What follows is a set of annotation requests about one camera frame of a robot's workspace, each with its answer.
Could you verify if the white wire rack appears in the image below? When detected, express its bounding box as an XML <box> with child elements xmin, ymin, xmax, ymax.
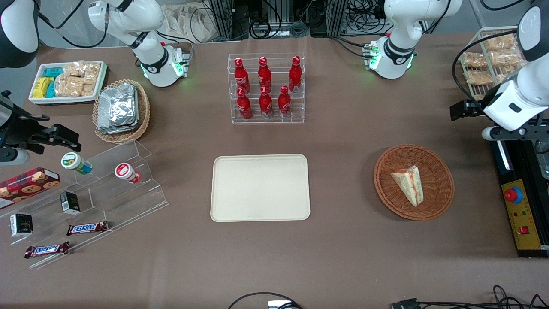
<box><xmin>461</xmin><ymin>26</ymin><xmax>531</xmax><ymax>102</ymax></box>

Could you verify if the clear acrylic stepped stand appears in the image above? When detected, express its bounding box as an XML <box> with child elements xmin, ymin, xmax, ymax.
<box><xmin>0</xmin><ymin>139</ymin><xmax>169</xmax><ymax>270</ymax></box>

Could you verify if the small black carton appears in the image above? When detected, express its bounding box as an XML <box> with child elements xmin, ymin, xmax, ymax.
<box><xmin>59</xmin><ymin>191</ymin><xmax>81</xmax><ymax>215</ymax></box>
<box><xmin>9</xmin><ymin>213</ymin><xmax>34</xmax><ymax>238</ymax></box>

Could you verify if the silver foil pack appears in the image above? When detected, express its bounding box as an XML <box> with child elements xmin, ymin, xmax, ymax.
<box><xmin>97</xmin><ymin>83</ymin><xmax>139</xmax><ymax>135</ymax></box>

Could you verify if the beige rectangular tray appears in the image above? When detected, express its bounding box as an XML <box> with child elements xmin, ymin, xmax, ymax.
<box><xmin>210</xmin><ymin>154</ymin><xmax>311</xmax><ymax>222</ymax></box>

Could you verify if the red plaid cookie box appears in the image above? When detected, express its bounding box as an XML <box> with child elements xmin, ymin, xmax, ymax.
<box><xmin>0</xmin><ymin>167</ymin><xmax>61</xmax><ymax>210</ymax></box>

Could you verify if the beige cloth bag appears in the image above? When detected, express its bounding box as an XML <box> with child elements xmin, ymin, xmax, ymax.
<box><xmin>163</xmin><ymin>3</ymin><xmax>220</xmax><ymax>44</ymax></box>

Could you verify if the red-lid cup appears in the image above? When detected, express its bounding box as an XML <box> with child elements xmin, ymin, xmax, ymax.
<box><xmin>114</xmin><ymin>162</ymin><xmax>142</xmax><ymax>185</ymax></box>

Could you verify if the green-lid cup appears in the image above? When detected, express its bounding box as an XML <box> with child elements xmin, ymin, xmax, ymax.
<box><xmin>60</xmin><ymin>152</ymin><xmax>93</xmax><ymax>175</ymax></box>

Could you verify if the white rectangular snack tray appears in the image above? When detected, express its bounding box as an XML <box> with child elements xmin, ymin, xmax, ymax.
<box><xmin>28</xmin><ymin>61</ymin><xmax>108</xmax><ymax>105</ymax></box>

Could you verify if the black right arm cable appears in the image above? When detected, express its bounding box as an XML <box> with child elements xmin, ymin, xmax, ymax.
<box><xmin>38</xmin><ymin>0</ymin><xmax>109</xmax><ymax>48</ymax></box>

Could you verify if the yellow snack pack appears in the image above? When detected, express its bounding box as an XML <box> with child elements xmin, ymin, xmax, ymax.
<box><xmin>33</xmin><ymin>77</ymin><xmax>54</xmax><ymax>99</ymax></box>

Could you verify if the Snickers bar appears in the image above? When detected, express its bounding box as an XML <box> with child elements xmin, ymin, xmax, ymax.
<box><xmin>66</xmin><ymin>221</ymin><xmax>109</xmax><ymax>236</ymax></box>
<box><xmin>24</xmin><ymin>241</ymin><xmax>70</xmax><ymax>259</ymax></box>

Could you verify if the black cable with plug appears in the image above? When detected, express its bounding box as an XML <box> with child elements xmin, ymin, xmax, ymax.
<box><xmin>391</xmin><ymin>285</ymin><xmax>549</xmax><ymax>309</ymax></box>

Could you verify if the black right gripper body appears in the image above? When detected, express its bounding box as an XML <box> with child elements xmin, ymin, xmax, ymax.
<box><xmin>0</xmin><ymin>91</ymin><xmax>45</xmax><ymax>156</ymax></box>

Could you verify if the clear acrylic bottle rack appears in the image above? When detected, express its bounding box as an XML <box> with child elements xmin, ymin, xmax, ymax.
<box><xmin>228</xmin><ymin>53</ymin><xmax>306</xmax><ymax>125</ymax></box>

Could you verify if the black yellow control box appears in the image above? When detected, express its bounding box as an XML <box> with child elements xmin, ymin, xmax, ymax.
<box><xmin>490</xmin><ymin>119</ymin><xmax>549</xmax><ymax>258</ymax></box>

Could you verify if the aluminium frame post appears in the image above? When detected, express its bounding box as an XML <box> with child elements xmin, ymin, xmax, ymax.
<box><xmin>208</xmin><ymin>0</ymin><xmax>235</xmax><ymax>42</ymax></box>
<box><xmin>327</xmin><ymin>0</ymin><xmax>349</xmax><ymax>37</ymax></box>

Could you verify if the red cola bottle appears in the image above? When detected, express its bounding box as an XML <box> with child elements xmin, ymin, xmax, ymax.
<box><xmin>236</xmin><ymin>88</ymin><xmax>253</xmax><ymax>120</ymax></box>
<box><xmin>288</xmin><ymin>56</ymin><xmax>303</xmax><ymax>93</ymax></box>
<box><xmin>259</xmin><ymin>86</ymin><xmax>274</xmax><ymax>119</ymax></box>
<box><xmin>278</xmin><ymin>85</ymin><xmax>292</xmax><ymax>118</ymax></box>
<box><xmin>234</xmin><ymin>58</ymin><xmax>251</xmax><ymax>93</ymax></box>
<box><xmin>257</xmin><ymin>57</ymin><xmax>272</xmax><ymax>91</ymax></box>

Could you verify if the triangular sandwich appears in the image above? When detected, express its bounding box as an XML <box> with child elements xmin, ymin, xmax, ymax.
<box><xmin>390</xmin><ymin>165</ymin><xmax>425</xmax><ymax>207</ymax></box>

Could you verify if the clear plastic container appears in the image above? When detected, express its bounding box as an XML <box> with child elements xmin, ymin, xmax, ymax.
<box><xmin>535</xmin><ymin>148</ymin><xmax>549</xmax><ymax>179</ymax></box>

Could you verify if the red emergency stop button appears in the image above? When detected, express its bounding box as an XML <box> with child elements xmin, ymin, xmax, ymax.
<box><xmin>504</xmin><ymin>186</ymin><xmax>524</xmax><ymax>205</ymax></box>

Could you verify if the light tan wicker basket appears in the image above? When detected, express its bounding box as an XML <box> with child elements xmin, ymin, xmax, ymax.
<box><xmin>92</xmin><ymin>79</ymin><xmax>151</xmax><ymax>145</ymax></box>

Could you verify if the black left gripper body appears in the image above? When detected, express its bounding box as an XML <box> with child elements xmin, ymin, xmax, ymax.
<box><xmin>469</xmin><ymin>99</ymin><xmax>489</xmax><ymax>118</ymax></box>

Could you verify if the black looped cable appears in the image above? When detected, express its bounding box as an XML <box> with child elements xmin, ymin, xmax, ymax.
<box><xmin>227</xmin><ymin>291</ymin><xmax>303</xmax><ymax>309</ymax></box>

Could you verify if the brown round wicker basket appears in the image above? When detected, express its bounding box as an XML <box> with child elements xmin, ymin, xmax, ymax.
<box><xmin>374</xmin><ymin>144</ymin><xmax>455</xmax><ymax>221</ymax></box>

